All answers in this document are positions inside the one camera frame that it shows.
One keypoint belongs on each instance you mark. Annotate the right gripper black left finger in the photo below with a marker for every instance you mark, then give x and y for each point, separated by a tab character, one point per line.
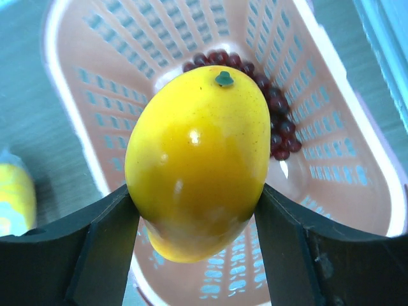
81	259

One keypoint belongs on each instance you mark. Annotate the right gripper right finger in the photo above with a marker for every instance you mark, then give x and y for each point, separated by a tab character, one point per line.
312	260

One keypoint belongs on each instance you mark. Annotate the yellow lemon toy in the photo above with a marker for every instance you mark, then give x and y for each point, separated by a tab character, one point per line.
18	196

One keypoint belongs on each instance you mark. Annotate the dark purple grapes toy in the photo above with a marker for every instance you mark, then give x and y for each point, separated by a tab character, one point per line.
283	141

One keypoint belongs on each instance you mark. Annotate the orange mango toy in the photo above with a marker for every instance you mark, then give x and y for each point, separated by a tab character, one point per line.
197	161

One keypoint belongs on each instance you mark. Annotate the pink plastic basket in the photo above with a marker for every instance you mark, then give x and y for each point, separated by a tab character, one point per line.
108	59

